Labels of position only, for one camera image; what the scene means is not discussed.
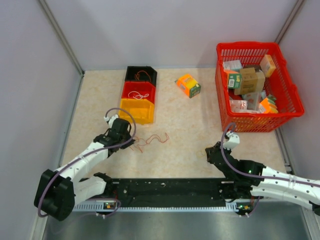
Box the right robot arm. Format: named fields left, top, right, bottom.
left=205, top=141, right=320, bottom=216

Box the yellow storage bin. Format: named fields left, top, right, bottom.
left=120, top=98, right=155, bottom=125

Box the red storage bin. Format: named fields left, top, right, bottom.
left=121, top=81, right=156, bottom=104

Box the clear wrapped white packet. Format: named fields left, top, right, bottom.
left=229, top=100, right=248, bottom=113

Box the black storage bin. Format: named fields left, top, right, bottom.
left=124, top=66, right=158, bottom=86

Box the orange yellow packet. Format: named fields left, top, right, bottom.
left=258, top=97, right=278, bottom=114

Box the orange green carton box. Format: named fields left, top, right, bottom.
left=174, top=73, right=201, bottom=99

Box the green white box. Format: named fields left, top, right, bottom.
left=224, top=70, right=242, bottom=89

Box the brown cardboard box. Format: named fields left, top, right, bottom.
left=233, top=67, right=266, bottom=95

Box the red plastic basket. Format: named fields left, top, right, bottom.
left=215, top=41, right=305, bottom=133

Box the beige orange box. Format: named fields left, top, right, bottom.
left=260, top=54, right=276, bottom=78

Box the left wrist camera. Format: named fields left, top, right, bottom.
left=104, top=114, right=119, bottom=127

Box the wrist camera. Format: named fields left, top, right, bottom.
left=223, top=131, right=240, bottom=150
left=104, top=114, right=119, bottom=127

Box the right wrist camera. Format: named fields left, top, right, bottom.
left=223, top=131, right=240, bottom=150

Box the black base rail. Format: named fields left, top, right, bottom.
left=106, top=178, right=238, bottom=208

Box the orange cable in black bin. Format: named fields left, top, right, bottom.
left=134, top=70, right=152, bottom=81

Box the white slotted cable duct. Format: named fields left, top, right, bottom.
left=72, top=200, right=118, bottom=212

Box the aluminium corner post left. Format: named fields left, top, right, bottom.
left=37, top=0, right=84, bottom=77

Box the aluminium corner post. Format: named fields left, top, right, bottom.
left=37, top=0, right=84, bottom=77
left=274, top=0, right=307, bottom=45

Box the aluminium corner post right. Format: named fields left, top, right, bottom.
left=274, top=0, right=307, bottom=45

